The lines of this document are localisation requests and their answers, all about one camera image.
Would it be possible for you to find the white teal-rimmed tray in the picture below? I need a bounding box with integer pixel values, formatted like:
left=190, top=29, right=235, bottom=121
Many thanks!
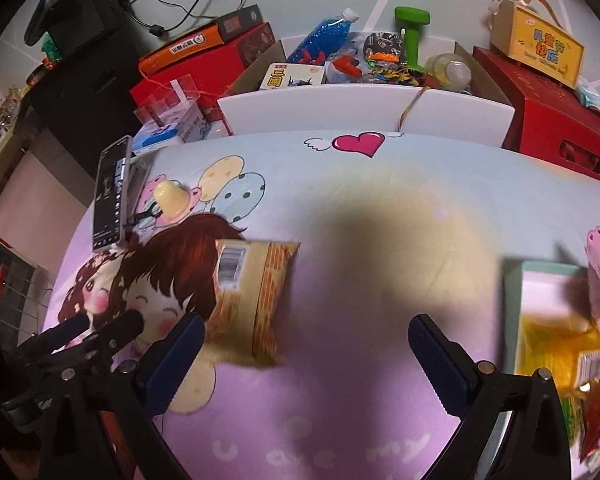
left=500, top=260, right=600, bottom=479

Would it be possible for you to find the clear round bottle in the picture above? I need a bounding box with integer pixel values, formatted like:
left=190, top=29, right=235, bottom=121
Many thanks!
left=426, top=53, right=472, bottom=91

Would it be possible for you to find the orange flat box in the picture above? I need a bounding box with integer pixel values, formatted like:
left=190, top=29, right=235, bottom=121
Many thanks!
left=138, top=4, right=263, bottom=75

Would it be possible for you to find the yellow jelly cup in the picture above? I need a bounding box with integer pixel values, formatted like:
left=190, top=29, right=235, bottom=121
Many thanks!
left=152, top=180, right=190, bottom=220

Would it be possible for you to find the blue bead bottle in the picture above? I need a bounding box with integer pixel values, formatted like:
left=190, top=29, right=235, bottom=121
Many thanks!
left=287, top=8, right=358, bottom=66

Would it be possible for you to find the yellow handled gift box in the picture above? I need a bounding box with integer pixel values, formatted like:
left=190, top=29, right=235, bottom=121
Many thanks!
left=489, top=0, right=585, bottom=90

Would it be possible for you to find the clear plastic container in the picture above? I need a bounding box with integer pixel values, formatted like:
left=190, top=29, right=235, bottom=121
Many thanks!
left=131, top=75, right=200, bottom=127

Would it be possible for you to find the yellow snack packet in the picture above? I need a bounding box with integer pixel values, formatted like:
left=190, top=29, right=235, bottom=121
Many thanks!
left=515, top=314, right=600, bottom=396

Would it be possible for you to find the beige barcode snack packet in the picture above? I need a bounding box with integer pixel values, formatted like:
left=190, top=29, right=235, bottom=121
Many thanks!
left=202, top=240, right=299, bottom=367

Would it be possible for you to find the white card box in bin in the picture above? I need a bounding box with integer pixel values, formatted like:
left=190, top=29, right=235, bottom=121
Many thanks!
left=260, top=63, right=325, bottom=90

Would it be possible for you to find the smartphone with lit screen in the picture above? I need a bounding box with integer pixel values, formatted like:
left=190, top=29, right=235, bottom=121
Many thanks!
left=92, top=136, right=132, bottom=252

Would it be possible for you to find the red box at left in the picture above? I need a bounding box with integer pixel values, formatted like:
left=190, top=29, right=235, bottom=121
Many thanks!
left=131, top=22, right=276, bottom=107

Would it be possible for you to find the light blue tissue pack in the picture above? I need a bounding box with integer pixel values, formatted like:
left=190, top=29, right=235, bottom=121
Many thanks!
left=576, top=77, right=600, bottom=114

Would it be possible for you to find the green dumbbell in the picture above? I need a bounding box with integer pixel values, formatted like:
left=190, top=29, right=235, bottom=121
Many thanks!
left=394, top=6, right=431, bottom=73

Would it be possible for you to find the cartoon printed table cloth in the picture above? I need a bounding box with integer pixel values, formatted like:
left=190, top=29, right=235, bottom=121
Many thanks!
left=42, top=129, right=600, bottom=480

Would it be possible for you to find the large red gift box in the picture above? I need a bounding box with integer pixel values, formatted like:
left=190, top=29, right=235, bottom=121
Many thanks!
left=472, top=47, right=600, bottom=180

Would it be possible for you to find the white cardboard toy box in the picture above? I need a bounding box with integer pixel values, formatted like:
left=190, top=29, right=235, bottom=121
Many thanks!
left=218, top=36, right=515, bottom=148

